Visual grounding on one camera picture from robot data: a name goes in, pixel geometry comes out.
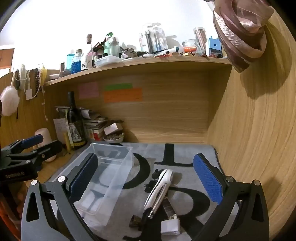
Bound black clip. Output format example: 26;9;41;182
143;169;160;193

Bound toothbrush blister pack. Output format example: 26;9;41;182
151;27;168;52
139;23;154;52

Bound rolled white paper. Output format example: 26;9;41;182
55;105;94;120

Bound white bowl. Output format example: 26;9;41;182
103;133;124;143

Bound clear glass bottle with cork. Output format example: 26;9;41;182
82;34;95;69

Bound white charger plug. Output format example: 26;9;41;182
161;214;181;235

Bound pink sticky note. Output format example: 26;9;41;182
79;82;99;100

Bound frosted bottle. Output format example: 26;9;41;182
109;37;119;56

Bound clear glass jar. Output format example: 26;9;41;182
182;39;200;55

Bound dark wine bottle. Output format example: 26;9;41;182
66;91;87;150

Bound grey mat with black letters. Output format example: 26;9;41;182
50;141;241;241

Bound orange sticky note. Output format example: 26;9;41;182
103;88;142;103

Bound wooden shelf board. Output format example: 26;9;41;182
43;57;233;87

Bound white charging cable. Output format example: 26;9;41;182
20;64;35;100

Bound green pump bottle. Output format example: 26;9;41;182
103;32;114;56

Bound pink brown scarf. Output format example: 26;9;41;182
213;0;274;73

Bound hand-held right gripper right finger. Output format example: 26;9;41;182
193;153;270;241

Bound tall clear jar with sticks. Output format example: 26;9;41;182
193;27;207;55

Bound white handwritten paper note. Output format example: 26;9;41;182
53;118;68;142

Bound patterned headband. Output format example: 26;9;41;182
31;68;43;90

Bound white plastic tray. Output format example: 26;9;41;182
95;55;123;67

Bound yellow tube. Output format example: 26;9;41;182
63;132;71;153

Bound green sticky note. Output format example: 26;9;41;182
104;83;133;91

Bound white fluffy puff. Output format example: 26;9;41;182
0;86;20;116

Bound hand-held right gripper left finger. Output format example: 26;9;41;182
21;153;99;241

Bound clear plastic box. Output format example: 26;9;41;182
57;142;134;226

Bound stack of books and papers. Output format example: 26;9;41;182
77;107;124;141

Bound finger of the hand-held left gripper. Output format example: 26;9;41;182
2;135;44;154
32;140;63;163

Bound blue box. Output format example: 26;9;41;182
208;37;223;57

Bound bottle with blue beads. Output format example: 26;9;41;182
71;49;83;74

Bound white fabric shaver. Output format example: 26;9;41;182
143;169;174;212

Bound white tube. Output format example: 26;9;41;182
165;46;185;55

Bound cream rounded container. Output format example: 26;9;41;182
34;128;58;162

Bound yellow hanging item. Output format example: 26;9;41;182
39;68;48;86

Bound small white cardboard box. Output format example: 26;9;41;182
103;122;124;136

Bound wooden cabinet door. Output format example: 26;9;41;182
0;48;15;69

